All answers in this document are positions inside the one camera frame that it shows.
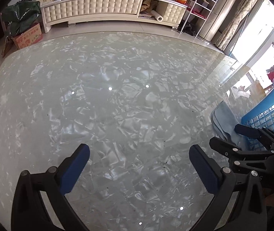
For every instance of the cream tufted tv cabinet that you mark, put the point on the cream tufted tv cabinet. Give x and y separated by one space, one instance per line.
83 11

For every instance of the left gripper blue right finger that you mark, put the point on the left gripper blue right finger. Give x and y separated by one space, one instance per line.
208 170

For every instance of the white floor air conditioner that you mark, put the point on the white floor air conditioner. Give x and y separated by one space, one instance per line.
215 19

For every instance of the white paper roll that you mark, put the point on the white paper roll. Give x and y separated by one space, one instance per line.
157 16

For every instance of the printed cardboard box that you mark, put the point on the printed cardboard box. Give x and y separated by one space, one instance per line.
29 37

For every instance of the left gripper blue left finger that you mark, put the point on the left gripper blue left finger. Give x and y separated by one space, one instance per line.
71 168

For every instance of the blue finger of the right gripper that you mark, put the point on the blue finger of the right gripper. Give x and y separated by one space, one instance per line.
225 148
252 133

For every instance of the blue plastic basket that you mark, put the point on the blue plastic basket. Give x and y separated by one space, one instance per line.
262 115

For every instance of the white metal shelf rack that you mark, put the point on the white metal shelf rack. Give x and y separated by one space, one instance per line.
197 14

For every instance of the grey blue cloth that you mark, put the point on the grey blue cloth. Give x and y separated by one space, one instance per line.
224 122

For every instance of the beige patterned curtain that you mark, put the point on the beige patterned curtain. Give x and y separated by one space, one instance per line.
244 7

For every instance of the dark green bag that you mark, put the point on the dark green bag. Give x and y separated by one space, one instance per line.
20 16

